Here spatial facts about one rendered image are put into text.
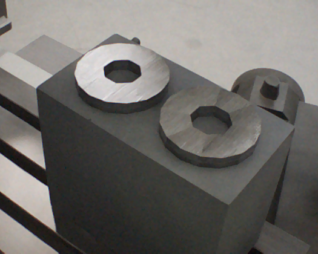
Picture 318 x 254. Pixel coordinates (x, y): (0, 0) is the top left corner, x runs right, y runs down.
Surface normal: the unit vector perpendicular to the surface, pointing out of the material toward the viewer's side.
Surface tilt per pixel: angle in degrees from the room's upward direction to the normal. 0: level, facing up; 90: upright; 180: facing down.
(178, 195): 90
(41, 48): 0
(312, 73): 0
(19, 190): 0
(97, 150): 90
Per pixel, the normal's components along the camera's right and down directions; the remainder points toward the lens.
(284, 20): 0.05, -0.71
